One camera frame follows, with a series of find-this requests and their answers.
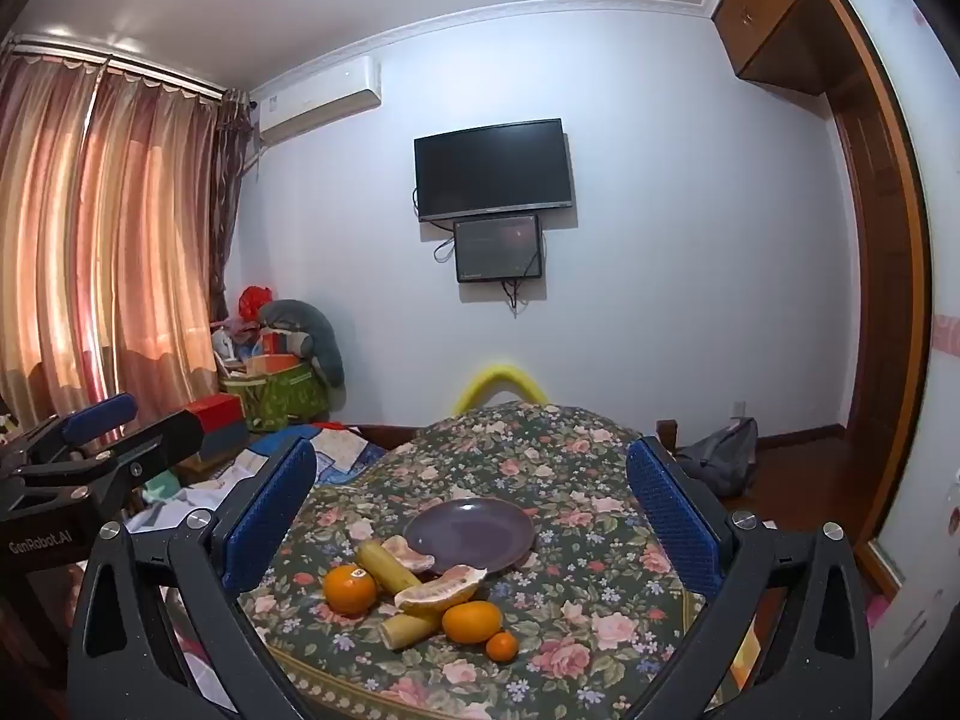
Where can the wooden door frame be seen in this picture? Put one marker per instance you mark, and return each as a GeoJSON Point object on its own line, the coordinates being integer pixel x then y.
{"type": "Point", "coordinates": [892, 315]}

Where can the orange box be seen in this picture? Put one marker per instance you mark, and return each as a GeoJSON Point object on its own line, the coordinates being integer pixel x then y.
{"type": "Point", "coordinates": [271, 362]}

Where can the floral blanket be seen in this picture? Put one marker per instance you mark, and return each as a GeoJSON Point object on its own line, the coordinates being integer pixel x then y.
{"type": "Point", "coordinates": [540, 465]}

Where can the red and grey box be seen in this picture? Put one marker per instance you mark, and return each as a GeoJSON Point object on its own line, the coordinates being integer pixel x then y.
{"type": "Point", "coordinates": [221, 420]}

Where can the blue patchwork quilt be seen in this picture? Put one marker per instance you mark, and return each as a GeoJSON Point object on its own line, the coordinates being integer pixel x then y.
{"type": "Point", "coordinates": [337, 450]}

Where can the pomelo slice back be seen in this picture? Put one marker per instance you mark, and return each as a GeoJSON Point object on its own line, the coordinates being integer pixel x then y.
{"type": "Point", "coordinates": [409, 556]}

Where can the yellow banana half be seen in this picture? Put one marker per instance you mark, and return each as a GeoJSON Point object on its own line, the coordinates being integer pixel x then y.
{"type": "Point", "coordinates": [405, 627]}

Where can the green box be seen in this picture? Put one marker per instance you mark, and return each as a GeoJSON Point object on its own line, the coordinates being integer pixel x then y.
{"type": "Point", "coordinates": [285, 397]}

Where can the grey backpack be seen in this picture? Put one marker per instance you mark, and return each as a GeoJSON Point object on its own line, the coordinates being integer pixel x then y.
{"type": "Point", "coordinates": [720, 457]}

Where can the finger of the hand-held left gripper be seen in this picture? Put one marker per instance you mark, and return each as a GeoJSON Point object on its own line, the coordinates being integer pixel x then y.
{"type": "Point", "coordinates": [154, 446]}
{"type": "Point", "coordinates": [97, 420]}

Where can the red bag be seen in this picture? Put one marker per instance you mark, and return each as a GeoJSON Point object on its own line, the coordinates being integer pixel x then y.
{"type": "Point", "coordinates": [255, 302]}

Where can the brown curtain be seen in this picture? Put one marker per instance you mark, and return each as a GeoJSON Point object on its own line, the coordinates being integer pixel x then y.
{"type": "Point", "coordinates": [229, 202]}

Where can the small black monitor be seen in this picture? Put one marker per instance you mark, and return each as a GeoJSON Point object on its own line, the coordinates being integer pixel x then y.
{"type": "Point", "coordinates": [496, 249]}

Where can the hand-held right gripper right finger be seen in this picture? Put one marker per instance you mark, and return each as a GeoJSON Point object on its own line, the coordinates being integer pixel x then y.
{"type": "Point", "coordinates": [671, 517]}

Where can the purple plate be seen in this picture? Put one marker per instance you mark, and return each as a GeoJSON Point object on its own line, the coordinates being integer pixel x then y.
{"type": "Point", "coordinates": [472, 532]}

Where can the white cloth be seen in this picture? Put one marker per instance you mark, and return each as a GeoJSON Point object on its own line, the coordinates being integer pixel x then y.
{"type": "Point", "coordinates": [172, 499]}

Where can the peach curtain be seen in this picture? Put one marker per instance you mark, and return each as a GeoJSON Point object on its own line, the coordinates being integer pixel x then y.
{"type": "Point", "coordinates": [112, 240]}

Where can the orange with green stem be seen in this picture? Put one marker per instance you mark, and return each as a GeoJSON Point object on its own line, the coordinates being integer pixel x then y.
{"type": "Point", "coordinates": [349, 589]}

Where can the white air conditioner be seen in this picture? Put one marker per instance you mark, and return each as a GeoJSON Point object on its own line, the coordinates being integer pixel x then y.
{"type": "Point", "coordinates": [322, 101]}

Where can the black wall television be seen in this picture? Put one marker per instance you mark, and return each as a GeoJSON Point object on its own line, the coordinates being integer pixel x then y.
{"type": "Point", "coordinates": [491, 169]}

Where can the small tangerine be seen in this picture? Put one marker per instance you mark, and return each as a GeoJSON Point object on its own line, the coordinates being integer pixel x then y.
{"type": "Point", "coordinates": [502, 646]}

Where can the wooden overhead cabinet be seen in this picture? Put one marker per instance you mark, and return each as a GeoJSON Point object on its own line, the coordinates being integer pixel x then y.
{"type": "Point", "coordinates": [772, 22]}

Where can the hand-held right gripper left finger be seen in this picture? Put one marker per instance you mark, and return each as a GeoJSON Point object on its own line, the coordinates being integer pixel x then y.
{"type": "Point", "coordinates": [270, 517]}

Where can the large orange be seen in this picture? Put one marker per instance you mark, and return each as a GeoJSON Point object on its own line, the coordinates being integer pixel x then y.
{"type": "Point", "coordinates": [471, 622]}

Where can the yellow sugarcane piece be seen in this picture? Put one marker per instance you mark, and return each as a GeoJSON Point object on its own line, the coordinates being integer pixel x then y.
{"type": "Point", "coordinates": [386, 568]}

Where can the white sliding door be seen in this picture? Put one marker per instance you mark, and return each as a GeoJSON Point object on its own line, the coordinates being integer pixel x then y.
{"type": "Point", "coordinates": [937, 202]}

